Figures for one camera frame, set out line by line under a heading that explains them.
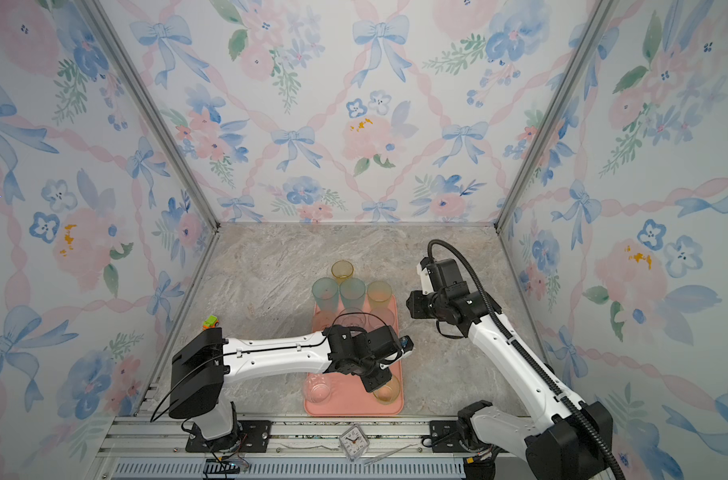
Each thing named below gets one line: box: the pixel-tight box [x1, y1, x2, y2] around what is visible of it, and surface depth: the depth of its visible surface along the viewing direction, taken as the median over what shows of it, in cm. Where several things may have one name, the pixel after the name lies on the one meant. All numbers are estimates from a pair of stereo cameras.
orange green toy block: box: [202, 315, 219, 331], surface depth 93 cm
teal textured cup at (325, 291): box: [312, 277, 339, 313], surface depth 96 cm
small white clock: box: [339, 424, 370, 461], surface depth 73 cm
